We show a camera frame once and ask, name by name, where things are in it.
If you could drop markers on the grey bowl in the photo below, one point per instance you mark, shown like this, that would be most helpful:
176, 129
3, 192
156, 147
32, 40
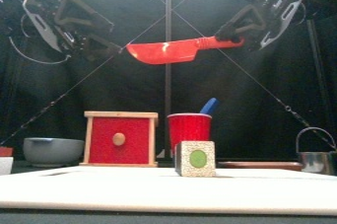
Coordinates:
52, 151

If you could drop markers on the red and white container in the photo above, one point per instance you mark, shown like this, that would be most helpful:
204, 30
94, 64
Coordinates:
6, 160

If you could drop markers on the red toy knife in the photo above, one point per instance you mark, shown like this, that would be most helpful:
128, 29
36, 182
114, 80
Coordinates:
171, 52

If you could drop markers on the red wooden drawer box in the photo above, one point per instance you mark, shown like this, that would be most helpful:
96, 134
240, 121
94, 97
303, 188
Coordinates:
119, 140

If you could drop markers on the toy sushi block green centre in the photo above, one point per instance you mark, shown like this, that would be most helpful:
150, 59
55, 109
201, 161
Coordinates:
196, 159

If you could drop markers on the red plastic cup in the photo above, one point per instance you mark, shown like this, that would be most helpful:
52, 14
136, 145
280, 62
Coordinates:
188, 131

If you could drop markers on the grey vertical frame pole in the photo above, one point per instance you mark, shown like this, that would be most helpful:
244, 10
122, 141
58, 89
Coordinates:
168, 96

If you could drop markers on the white cutting board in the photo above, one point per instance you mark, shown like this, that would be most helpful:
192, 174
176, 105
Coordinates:
167, 188

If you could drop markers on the brown flat tray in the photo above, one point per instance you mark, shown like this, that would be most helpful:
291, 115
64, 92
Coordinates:
259, 165

